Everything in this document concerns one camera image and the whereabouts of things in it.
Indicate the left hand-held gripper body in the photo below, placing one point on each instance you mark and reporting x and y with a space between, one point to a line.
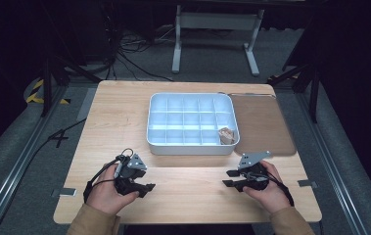
126 173

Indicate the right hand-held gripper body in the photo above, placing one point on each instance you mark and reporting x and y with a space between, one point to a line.
255 178

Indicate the beige sock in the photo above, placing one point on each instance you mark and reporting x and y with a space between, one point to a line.
226 135

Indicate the white divided storage box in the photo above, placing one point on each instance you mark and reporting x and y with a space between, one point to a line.
189 121

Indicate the person's right hand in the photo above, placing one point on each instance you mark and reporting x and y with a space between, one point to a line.
274 196

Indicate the person's left hand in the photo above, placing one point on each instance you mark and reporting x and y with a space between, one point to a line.
106 192

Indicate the grey metal table clip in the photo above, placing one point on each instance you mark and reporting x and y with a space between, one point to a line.
307 183
65 192

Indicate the brown flat mat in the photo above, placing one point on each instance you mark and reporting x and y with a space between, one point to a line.
261 124

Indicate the grey floor strip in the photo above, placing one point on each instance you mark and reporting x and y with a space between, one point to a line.
86 104

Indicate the black metal stand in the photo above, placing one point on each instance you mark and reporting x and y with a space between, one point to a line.
314 94
46 88

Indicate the yellow black floor tape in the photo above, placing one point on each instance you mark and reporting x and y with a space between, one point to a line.
33 97

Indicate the aluminium floor rail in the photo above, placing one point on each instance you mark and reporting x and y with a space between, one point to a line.
333 176
13 176

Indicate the white metal desk frame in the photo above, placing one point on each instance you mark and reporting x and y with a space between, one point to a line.
217 21

